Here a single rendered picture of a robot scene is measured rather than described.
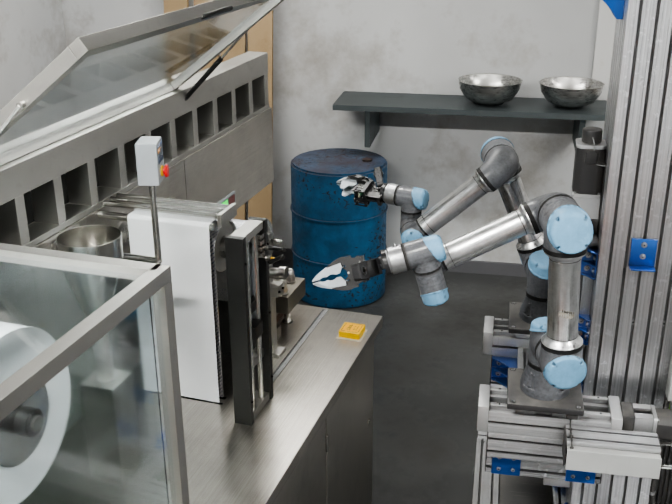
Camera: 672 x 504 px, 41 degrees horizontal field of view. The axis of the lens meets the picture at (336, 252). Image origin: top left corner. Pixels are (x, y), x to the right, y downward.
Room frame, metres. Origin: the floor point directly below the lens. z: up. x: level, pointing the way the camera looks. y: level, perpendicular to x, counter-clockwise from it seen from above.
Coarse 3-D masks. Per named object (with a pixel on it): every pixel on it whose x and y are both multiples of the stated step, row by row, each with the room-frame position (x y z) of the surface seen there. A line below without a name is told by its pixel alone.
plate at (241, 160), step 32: (256, 128) 3.32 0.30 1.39; (192, 160) 2.82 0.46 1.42; (224, 160) 3.04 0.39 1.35; (256, 160) 3.31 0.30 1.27; (128, 192) 2.44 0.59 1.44; (160, 192) 2.61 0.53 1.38; (192, 192) 2.80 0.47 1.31; (224, 192) 3.03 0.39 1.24; (256, 192) 3.30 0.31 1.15; (96, 224) 2.27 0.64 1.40
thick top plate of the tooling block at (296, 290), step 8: (296, 280) 2.73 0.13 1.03; (304, 280) 2.74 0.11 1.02; (288, 288) 2.66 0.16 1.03; (296, 288) 2.67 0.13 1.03; (304, 288) 2.74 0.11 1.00; (280, 296) 2.60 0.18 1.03; (288, 296) 2.60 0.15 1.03; (296, 296) 2.67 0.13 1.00; (280, 304) 2.60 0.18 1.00; (288, 304) 2.60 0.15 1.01; (296, 304) 2.66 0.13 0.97; (280, 312) 2.60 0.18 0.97; (288, 312) 2.60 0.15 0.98
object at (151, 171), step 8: (144, 136) 2.03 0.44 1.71; (152, 136) 2.03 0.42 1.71; (160, 136) 2.03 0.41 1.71; (136, 144) 1.97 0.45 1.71; (144, 144) 1.97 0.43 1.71; (152, 144) 1.97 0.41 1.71; (160, 144) 2.01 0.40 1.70; (136, 152) 1.97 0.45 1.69; (144, 152) 1.97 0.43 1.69; (152, 152) 1.97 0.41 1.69; (160, 152) 2.00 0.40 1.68; (136, 160) 1.97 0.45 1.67; (144, 160) 1.97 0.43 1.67; (152, 160) 1.97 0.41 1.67; (160, 160) 2.00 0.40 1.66; (144, 168) 1.97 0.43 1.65; (152, 168) 1.97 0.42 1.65; (160, 168) 1.99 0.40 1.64; (168, 168) 2.00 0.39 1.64; (144, 176) 1.97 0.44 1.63; (152, 176) 1.97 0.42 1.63; (160, 176) 1.98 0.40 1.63; (144, 184) 1.97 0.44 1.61; (152, 184) 1.97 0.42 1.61
